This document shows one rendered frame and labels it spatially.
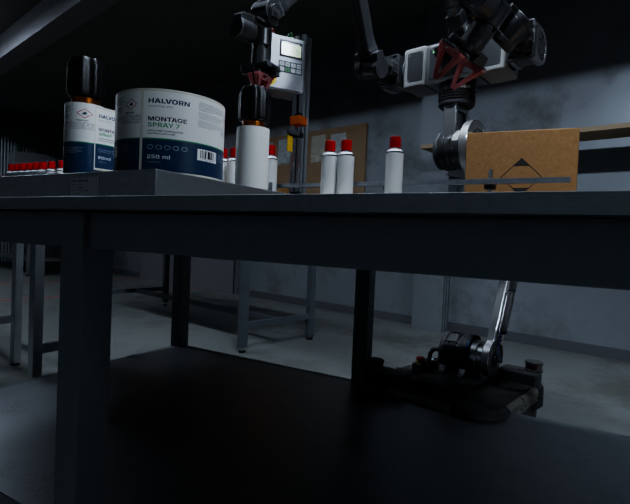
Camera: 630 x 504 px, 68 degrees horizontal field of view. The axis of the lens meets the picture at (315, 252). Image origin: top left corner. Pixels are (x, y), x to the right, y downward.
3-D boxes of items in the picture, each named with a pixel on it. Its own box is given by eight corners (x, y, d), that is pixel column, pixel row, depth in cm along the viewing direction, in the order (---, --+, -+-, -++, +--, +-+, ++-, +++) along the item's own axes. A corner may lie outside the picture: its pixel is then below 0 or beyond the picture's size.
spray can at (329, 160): (316, 206, 146) (319, 140, 145) (324, 207, 151) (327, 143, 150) (331, 206, 143) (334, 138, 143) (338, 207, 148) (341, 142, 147)
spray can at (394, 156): (380, 207, 136) (383, 135, 136) (387, 208, 141) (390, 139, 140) (397, 207, 134) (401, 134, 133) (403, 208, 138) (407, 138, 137)
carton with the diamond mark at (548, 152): (462, 222, 143) (466, 132, 143) (470, 225, 165) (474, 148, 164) (574, 224, 131) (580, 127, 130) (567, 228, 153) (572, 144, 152)
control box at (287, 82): (249, 93, 168) (251, 39, 167) (293, 101, 175) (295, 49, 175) (258, 86, 159) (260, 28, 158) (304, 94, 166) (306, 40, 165)
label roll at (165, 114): (151, 185, 103) (153, 118, 102) (237, 187, 98) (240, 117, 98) (88, 172, 83) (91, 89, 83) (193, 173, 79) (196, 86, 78)
